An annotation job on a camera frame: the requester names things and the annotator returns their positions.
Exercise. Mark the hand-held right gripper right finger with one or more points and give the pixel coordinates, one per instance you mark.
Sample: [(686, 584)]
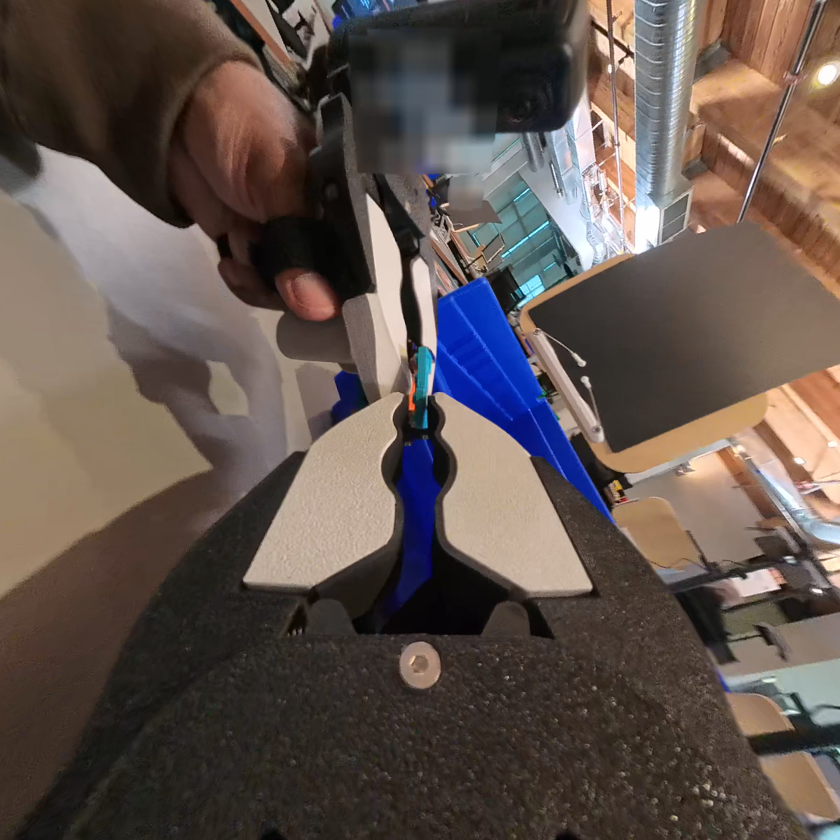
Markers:
[(512, 519)]

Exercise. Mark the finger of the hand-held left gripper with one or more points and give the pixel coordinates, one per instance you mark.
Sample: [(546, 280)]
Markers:
[(381, 315), (423, 309)]

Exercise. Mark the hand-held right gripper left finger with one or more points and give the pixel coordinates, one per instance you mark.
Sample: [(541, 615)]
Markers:
[(328, 519)]

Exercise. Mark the blue plastic bin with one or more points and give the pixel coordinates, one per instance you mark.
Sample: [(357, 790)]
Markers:
[(486, 355)]

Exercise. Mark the blue orange toy brick assembly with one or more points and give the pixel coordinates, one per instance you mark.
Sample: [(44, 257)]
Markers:
[(420, 387)]

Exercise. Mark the person's left forearm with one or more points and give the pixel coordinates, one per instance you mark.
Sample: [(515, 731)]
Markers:
[(105, 79)]

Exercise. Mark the person's left hand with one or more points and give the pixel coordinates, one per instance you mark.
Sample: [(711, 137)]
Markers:
[(243, 145)]

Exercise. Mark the beige chair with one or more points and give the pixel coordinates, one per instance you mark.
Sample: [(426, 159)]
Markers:
[(788, 748), (656, 532)]

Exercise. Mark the black panel with wooden edge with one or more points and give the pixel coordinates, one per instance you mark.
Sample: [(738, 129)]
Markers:
[(696, 341)]

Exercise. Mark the silver ventilation duct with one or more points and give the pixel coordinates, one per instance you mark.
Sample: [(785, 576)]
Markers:
[(667, 118)]

